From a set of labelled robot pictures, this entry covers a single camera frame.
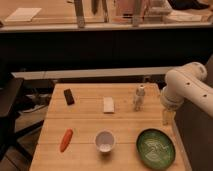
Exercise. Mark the white board on shelf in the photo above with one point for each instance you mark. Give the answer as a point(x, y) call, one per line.
point(23, 15)

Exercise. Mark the green patterned plate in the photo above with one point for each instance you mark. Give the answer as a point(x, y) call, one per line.
point(155, 149)

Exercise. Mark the small clear plastic bottle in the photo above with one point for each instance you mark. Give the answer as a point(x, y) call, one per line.
point(138, 97)

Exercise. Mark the black chair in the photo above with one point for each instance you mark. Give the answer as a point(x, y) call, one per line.
point(12, 101)

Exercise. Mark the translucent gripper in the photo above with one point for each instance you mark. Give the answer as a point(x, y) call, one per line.
point(167, 116)

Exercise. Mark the white cup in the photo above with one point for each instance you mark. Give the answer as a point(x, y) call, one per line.
point(104, 141)

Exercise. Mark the grey metal post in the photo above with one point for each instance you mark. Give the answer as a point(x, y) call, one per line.
point(79, 13)
point(136, 13)

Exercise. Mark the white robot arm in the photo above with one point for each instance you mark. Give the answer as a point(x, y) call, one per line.
point(186, 82)

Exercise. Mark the white sponge block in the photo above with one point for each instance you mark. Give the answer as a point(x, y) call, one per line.
point(108, 105)

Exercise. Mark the grey metal post right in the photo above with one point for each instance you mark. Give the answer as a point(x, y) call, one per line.
point(136, 13)

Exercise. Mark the orange carrot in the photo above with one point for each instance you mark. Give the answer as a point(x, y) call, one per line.
point(66, 140)

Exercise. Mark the black rectangular block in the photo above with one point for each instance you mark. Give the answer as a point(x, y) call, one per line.
point(69, 97)

